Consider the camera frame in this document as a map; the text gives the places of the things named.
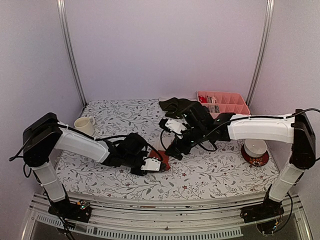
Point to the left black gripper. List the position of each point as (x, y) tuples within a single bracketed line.
[(137, 173)]

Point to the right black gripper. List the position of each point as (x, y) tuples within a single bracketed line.
[(176, 152)]

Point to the pink divided organizer tray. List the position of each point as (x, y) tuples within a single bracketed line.
[(218, 102)]

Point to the dark olive cloth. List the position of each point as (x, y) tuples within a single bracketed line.
[(174, 107)]

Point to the red underwear white waistband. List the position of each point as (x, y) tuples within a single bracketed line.
[(165, 158)]

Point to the floral patterned table mat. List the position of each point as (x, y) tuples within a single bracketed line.
[(205, 173)]

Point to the cream ceramic cup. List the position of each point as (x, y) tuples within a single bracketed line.
[(85, 125)]

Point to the white bowl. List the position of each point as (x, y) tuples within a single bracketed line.
[(255, 148)]

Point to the left robot arm white sleeve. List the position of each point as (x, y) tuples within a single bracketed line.
[(39, 140)]

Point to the robot arm white sleeve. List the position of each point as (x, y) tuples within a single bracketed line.
[(294, 129), (39, 140)]

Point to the red floral saucer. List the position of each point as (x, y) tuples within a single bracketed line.
[(255, 161)]

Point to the right robot arm white sleeve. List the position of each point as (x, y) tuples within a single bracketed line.
[(294, 129)]

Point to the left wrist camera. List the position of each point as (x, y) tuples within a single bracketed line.
[(134, 143)]

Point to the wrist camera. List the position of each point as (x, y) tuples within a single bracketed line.
[(134, 143), (196, 114)]

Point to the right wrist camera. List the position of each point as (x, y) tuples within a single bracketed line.
[(196, 114)]

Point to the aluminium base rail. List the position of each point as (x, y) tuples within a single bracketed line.
[(201, 219)]

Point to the right aluminium frame post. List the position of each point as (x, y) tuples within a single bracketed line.
[(261, 51)]

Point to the aluminium frame post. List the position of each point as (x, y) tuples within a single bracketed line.
[(261, 51), (62, 13)]

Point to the left aluminium frame post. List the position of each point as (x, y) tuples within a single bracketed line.
[(62, 13)]

